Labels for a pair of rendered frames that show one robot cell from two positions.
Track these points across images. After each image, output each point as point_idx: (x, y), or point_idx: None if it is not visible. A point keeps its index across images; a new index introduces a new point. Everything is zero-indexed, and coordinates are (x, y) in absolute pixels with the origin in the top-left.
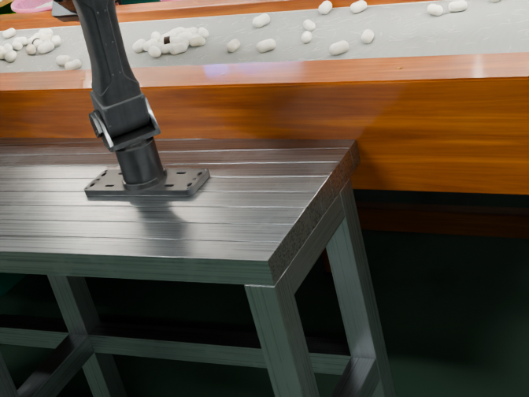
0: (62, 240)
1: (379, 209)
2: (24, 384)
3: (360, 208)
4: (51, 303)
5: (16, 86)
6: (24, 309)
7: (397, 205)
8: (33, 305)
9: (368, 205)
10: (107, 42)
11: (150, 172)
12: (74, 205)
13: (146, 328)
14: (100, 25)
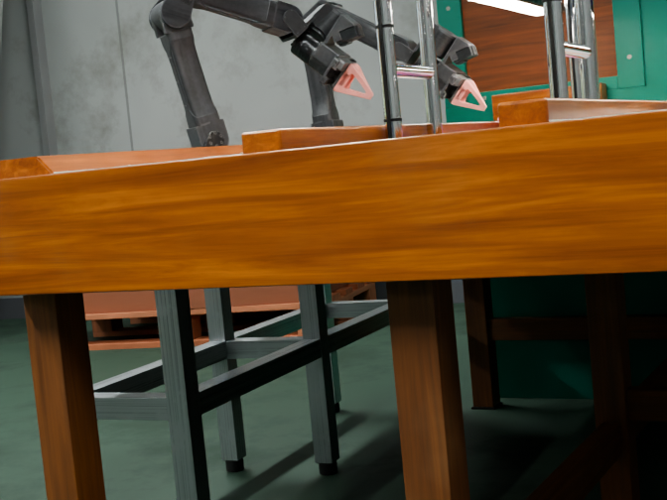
0: None
1: (586, 438)
2: (253, 337)
3: (593, 432)
4: (585, 416)
5: None
6: (579, 409)
7: (589, 444)
8: (585, 411)
9: (597, 434)
10: (177, 81)
11: None
12: None
13: (294, 348)
14: (172, 67)
